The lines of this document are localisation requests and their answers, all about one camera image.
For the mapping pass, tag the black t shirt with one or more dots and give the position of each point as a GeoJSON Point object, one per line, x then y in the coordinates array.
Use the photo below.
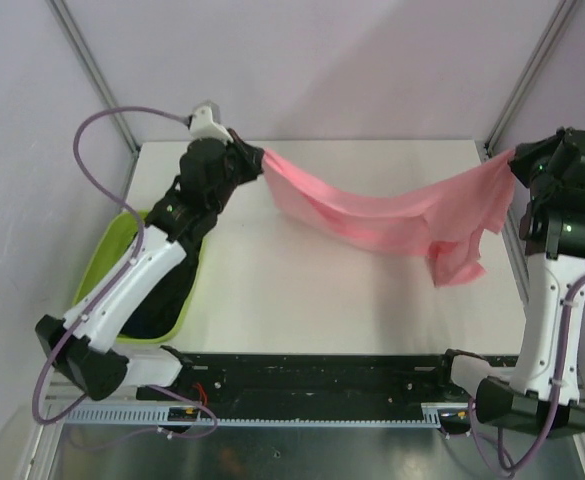
{"type": "Point", "coordinates": [158, 313]}

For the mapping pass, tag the left aluminium frame post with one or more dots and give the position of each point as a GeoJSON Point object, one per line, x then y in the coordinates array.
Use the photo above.
{"type": "Point", "coordinates": [75, 38]}

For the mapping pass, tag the pink t shirt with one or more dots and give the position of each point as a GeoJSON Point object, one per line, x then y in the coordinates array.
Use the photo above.
{"type": "Point", "coordinates": [443, 222]}

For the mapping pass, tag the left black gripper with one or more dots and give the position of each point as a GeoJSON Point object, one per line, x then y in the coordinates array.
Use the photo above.
{"type": "Point", "coordinates": [250, 155]}

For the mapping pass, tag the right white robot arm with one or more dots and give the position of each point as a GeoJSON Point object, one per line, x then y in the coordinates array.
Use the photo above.
{"type": "Point", "coordinates": [541, 396]}

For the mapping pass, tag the right aluminium frame post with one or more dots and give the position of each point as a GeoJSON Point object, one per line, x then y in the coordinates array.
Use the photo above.
{"type": "Point", "coordinates": [543, 49]}

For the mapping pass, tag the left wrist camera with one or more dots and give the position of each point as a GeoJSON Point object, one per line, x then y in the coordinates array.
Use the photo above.
{"type": "Point", "coordinates": [205, 122]}

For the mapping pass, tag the aluminium frame post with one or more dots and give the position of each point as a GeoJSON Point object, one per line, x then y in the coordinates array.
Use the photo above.
{"type": "Point", "coordinates": [543, 49]}
{"type": "Point", "coordinates": [75, 38]}

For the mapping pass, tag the green plastic basket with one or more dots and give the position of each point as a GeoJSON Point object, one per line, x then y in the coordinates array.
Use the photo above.
{"type": "Point", "coordinates": [115, 241]}

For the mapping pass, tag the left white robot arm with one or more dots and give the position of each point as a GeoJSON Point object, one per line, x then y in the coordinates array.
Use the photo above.
{"type": "Point", "coordinates": [81, 344]}

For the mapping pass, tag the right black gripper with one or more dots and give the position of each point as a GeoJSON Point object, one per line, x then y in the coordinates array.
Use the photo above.
{"type": "Point", "coordinates": [526, 152]}

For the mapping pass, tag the white slotted cable duct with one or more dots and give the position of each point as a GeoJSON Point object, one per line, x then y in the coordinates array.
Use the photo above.
{"type": "Point", "coordinates": [425, 415]}

